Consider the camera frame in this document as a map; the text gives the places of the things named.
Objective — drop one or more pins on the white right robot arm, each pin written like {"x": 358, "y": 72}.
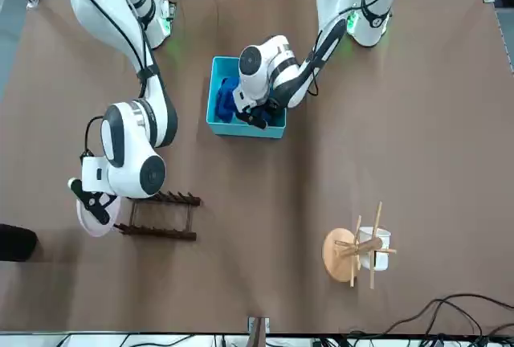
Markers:
{"x": 120, "y": 21}

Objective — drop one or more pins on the black vase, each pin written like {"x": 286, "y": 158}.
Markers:
{"x": 16, "y": 242}

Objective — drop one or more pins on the aluminium frame post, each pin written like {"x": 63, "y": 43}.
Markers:
{"x": 257, "y": 333}

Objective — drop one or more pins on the white mug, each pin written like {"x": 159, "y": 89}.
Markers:
{"x": 381, "y": 235}

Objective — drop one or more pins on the dark wooden dish rack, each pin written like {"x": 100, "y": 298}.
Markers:
{"x": 168, "y": 235}

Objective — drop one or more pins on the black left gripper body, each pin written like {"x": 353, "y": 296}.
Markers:
{"x": 251, "y": 119}

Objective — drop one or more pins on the blue square rag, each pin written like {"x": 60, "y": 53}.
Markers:
{"x": 225, "y": 100}

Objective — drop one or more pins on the wooden mug stand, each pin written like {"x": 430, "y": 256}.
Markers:
{"x": 335, "y": 254}

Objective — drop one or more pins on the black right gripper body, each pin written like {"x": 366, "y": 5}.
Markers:
{"x": 96, "y": 200}

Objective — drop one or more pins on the pale round plate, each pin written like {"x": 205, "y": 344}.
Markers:
{"x": 94, "y": 228}

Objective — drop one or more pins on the cyan plastic box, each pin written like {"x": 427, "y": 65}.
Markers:
{"x": 245, "y": 130}

